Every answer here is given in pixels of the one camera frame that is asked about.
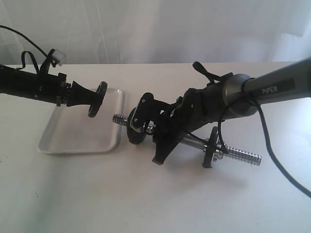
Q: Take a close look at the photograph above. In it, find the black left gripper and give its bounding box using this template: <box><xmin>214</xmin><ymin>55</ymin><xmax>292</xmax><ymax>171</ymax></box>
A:
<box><xmin>56</xmin><ymin>73</ymin><xmax>103</xmax><ymax>107</ymax></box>

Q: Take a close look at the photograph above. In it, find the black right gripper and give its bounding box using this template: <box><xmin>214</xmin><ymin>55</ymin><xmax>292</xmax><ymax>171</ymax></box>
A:
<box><xmin>130</xmin><ymin>82</ymin><xmax>225</xmax><ymax>165</ymax></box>

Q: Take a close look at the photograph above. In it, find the black weight plate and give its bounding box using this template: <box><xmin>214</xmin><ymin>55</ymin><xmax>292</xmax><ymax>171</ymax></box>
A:
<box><xmin>88</xmin><ymin>81</ymin><xmax>108</xmax><ymax>118</ymax></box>
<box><xmin>126</xmin><ymin>108</ymin><xmax>149</xmax><ymax>146</ymax></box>

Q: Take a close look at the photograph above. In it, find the chrome dumbbell bar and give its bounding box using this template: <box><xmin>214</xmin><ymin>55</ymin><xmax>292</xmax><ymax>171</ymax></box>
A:
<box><xmin>112</xmin><ymin>113</ymin><xmax>262</xmax><ymax>166</ymax></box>

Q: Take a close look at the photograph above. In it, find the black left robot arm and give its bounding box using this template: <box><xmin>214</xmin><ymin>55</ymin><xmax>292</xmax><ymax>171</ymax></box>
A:
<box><xmin>0</xmin><ymin>65</ymin><xmax>107</xmax><ymax>107</ymax></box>

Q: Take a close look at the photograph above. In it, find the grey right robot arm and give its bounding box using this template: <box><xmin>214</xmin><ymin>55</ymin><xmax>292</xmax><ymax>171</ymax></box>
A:
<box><xmin>126</xmin><ymin>58</ymin><xmax>311</xmax><ymax>165</ymax></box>

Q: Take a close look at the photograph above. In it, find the white plastic tray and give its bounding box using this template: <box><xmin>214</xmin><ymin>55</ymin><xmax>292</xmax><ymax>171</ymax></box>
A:
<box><xmin>37</xmin><ymin>88</ymin><xmax>125</xmax><ymax>154</ymax></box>

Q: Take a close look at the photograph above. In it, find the black weight plate taped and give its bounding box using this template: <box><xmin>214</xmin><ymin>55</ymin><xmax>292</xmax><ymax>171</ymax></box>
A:
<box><xmin>202</xmin><ymin>126</ymin><xmax>219</xmax><ymax>168</ymax></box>

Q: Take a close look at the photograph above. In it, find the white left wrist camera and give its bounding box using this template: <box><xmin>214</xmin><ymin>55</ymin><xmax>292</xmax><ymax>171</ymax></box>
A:
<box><xmin>51</xmin><ymin>50</ymin><xmax>66</xmax><ymax>67</ymax></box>

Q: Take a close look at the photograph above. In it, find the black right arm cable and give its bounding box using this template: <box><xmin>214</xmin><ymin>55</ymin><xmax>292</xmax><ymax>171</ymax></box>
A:
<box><xmin>184</xmin><ymin>77</ymin><xmax>311</xmax><ymax>199</ymax></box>

